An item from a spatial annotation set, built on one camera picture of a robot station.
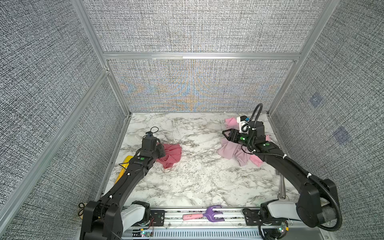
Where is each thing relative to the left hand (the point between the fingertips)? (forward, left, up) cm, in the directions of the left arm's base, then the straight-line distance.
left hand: (161, 147), depth 86 cm
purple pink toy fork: (-33, -25, -11) cm, 42 cm away
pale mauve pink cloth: (-1, -41, -5) cm, 42 cm away
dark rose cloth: (-1, -6, -8) cm, 10 cm away
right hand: (+3, -36, +8) cm, 37 cm away
